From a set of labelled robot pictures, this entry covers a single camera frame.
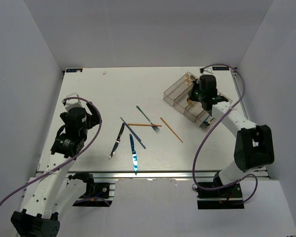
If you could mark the iridescent purple spoon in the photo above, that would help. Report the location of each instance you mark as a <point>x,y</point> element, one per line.
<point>207,121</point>

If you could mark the orange chopstick horizontal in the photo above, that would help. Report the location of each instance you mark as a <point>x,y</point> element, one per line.
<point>141,124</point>

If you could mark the clear compartment organizer tray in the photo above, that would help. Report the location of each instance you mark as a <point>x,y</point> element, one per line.
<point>177,96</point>

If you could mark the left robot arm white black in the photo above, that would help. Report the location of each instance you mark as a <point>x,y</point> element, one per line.
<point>41,215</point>

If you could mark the orange chopstick diagonal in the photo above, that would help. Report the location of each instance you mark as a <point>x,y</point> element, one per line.
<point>171,129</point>

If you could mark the black spoon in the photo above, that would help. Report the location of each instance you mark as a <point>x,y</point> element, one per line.
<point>203,126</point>

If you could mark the blue label corner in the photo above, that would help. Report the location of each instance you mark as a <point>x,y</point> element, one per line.
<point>220,68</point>
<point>74,70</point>

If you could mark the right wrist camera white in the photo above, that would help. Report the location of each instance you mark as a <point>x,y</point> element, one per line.
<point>206,71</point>

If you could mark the blue label left corner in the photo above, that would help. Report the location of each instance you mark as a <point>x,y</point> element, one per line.
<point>74,70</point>

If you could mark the black handle silver knife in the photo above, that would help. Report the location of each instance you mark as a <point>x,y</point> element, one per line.
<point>116,144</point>

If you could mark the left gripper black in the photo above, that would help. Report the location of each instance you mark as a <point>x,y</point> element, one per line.
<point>93,119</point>

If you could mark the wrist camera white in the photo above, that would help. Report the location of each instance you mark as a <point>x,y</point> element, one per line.
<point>206,71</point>
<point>72,103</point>

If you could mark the blue label right corner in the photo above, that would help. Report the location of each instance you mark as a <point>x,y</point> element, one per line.
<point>220,68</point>

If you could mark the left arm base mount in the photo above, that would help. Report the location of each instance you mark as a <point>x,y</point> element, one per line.
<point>97,194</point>

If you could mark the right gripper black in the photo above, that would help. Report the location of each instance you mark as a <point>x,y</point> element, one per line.
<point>195,84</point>

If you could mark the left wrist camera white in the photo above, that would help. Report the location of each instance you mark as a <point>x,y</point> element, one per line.
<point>72,103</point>

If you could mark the iridescent green fork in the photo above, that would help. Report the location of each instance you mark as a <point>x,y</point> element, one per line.
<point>155,128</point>

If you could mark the blue iridescent knife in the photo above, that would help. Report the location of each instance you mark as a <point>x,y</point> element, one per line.
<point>134,154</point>

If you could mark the ornate gold fork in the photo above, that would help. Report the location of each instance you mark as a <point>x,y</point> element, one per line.
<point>189,78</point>

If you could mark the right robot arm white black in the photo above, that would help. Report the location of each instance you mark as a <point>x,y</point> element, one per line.
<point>253,145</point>

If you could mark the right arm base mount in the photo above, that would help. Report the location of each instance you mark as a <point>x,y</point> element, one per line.
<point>227,198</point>

